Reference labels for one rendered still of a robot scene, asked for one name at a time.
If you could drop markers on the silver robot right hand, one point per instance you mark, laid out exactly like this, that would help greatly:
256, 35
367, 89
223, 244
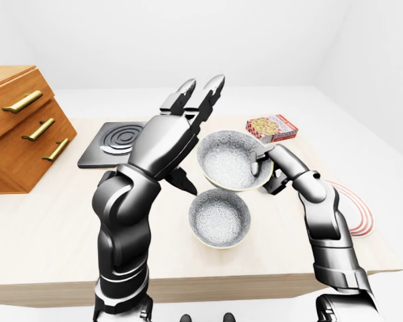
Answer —
287, 161

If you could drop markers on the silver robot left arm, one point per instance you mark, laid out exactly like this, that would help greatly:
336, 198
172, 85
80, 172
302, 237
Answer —
121, 214

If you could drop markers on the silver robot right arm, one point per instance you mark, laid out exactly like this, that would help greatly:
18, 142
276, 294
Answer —
325, 214

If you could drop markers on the red printed food box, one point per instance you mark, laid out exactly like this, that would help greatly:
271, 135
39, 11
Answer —
272, 126

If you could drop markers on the wooden cabinet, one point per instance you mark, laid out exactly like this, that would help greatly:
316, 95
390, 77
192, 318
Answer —
6, 174

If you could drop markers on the flat dark stove plate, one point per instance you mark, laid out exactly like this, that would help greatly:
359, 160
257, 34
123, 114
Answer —
100, 147

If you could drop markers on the wooden drawer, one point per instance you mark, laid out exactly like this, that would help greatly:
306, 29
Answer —
10, 144
27, 167
6, 124

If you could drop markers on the white plate with red rings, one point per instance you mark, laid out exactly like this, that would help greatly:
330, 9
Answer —
362, 214

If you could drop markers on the silver robot left hand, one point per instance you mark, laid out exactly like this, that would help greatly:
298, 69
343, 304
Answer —
168, 141

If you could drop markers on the small dark shape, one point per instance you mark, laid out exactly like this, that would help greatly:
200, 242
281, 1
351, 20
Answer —
228, 317
186, 318

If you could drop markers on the patterned grey bowl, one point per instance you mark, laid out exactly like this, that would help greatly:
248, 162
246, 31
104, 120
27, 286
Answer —
225, 161
218, 218

